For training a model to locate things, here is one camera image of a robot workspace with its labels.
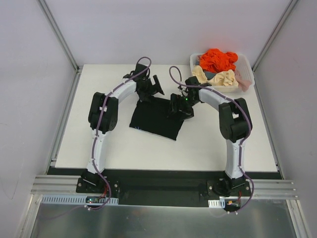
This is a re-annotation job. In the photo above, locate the black t-shirt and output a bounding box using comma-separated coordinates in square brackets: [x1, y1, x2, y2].
[129, 97, 183, 141]

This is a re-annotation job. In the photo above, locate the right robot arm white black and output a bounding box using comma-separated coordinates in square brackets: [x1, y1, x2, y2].
[168, 76, 253, 197]

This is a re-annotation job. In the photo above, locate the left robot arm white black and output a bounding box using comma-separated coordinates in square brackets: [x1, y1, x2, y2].
[77, 62, 164, 193]

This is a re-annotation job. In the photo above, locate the grey-blue t-shirt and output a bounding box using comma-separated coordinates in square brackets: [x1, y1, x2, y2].
[204, 71, 216, 80]

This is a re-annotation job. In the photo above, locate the cream t-shirt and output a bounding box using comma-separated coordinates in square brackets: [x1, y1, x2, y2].
[192, 65, 238, 87]

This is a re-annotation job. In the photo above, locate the orange t-shirt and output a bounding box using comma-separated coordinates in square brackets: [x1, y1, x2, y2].
[199, 49, 238, 73]

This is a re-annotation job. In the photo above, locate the white plastic basket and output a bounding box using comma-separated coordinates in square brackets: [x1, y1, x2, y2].
[189, 53, 255, 94]

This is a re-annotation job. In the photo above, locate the pink t-shirt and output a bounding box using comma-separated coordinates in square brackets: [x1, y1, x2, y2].
[234, 70, 252, 92]

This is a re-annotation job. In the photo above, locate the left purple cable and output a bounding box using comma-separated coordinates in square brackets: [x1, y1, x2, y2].
[86, 57, 152, 211]

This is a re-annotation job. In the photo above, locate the left aluminium frame post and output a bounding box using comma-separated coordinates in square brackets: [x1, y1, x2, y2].
[37, 0, 80, 72]

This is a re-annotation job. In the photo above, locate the aluminium frame post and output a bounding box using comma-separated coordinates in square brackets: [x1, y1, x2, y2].
[37, 0, 80, 72]
[252, 0, 300, 72]

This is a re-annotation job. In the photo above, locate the right slotted cable duct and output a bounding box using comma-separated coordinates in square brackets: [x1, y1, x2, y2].
[208, 199, 225, 209]

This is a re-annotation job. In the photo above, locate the slotted cable duct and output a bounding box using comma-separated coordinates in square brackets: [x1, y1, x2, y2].
[208, 199, 225, 209]
[42, 195, 108, 206]

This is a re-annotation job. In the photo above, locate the aluminium front rail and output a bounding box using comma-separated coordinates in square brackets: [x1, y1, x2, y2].
[30, 175, 80, 195]

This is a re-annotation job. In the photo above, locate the left slotted cable duct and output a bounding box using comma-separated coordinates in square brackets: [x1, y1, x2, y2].
[42, 195, 108, 206]

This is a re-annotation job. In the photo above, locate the right aluminium frame post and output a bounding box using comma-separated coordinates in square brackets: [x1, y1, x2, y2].
[252, 0, 300, 72]

